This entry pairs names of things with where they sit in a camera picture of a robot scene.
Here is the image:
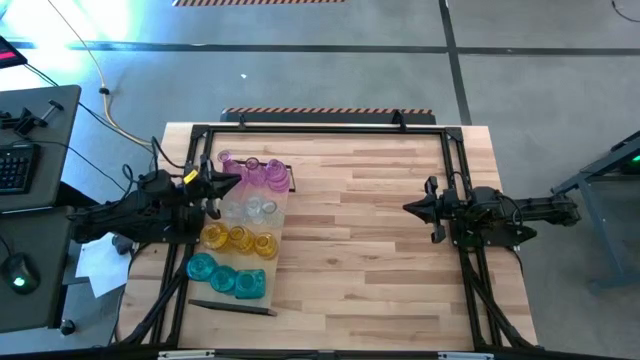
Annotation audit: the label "neighbouring dark table frame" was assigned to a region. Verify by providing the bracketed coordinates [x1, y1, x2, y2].
[549, 129, 640, 294]

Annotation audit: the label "black keyboard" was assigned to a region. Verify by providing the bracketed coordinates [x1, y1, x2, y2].
[0, 143, 43, 196]

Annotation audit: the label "light wooden board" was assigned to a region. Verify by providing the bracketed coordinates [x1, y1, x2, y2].
[188, 159, 296, 317]

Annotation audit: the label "clear ribbed square bottle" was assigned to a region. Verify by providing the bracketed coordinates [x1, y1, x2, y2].
[243, 195, 266, 225]

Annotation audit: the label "tiny clear glass vase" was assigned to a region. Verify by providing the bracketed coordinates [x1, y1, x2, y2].
[262, 200, 285, 227]

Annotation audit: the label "tall teal diamond-pattern vase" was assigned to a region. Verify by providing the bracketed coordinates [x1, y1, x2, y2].
[233, 268, 267, 300]

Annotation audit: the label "yellow hobnail vase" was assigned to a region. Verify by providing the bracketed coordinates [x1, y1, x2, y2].
[199, 221, 232, 252]

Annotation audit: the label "black desk clamp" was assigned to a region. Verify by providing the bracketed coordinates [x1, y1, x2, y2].
[0, 98, 65, 137]

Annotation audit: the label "black computer mouse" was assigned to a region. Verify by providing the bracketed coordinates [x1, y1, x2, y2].
[1, 252, 41, 296]

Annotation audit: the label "small clear square vase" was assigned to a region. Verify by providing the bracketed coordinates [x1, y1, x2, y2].
[221, 198, 245, 221]

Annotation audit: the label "large yellow ribbed vase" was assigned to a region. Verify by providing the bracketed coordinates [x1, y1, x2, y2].
[227, 224, 256, 255]

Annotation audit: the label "small yellow ribbed vase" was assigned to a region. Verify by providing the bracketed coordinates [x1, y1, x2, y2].
[253, 232, 280, 260]

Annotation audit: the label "white paper sheets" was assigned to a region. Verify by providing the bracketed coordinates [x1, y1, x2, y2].
[74, 232, 132, 300]

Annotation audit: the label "pink wavy-ribbed bulb vase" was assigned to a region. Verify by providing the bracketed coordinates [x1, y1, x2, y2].
[244, 156, 268, 187]

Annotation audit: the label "grey side desk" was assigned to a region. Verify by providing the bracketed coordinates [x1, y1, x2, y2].
[0, 84, 83, 335]

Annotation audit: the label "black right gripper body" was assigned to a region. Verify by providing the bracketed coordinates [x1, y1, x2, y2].
[423, 175, 459, 245]

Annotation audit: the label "device with red screen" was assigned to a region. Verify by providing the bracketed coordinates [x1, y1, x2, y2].
[0, 34, 29, 70]

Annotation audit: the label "teal embossed medallion vase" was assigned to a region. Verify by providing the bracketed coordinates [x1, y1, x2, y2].
[185, 252, 219, 282]

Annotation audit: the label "teal faceted shouldered vase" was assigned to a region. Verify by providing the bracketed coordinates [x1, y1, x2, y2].
[209, 264, 239, 295]

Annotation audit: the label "pink ribbed flared-neck vase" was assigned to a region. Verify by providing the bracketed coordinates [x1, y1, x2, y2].
[217, 149, 249, 187]

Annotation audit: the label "tan floor cable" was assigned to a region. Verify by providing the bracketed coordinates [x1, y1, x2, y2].
[47, 0, 161, 150]

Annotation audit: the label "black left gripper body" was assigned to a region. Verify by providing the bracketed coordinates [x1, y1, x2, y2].
[180, 153, 224, 221]

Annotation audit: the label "pink ribbed bottle vase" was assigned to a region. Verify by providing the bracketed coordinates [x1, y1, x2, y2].
[265, 158, 292, 194]

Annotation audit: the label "black mat with hazard stripe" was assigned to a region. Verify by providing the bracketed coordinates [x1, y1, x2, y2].
[221, 106, 437, 126]

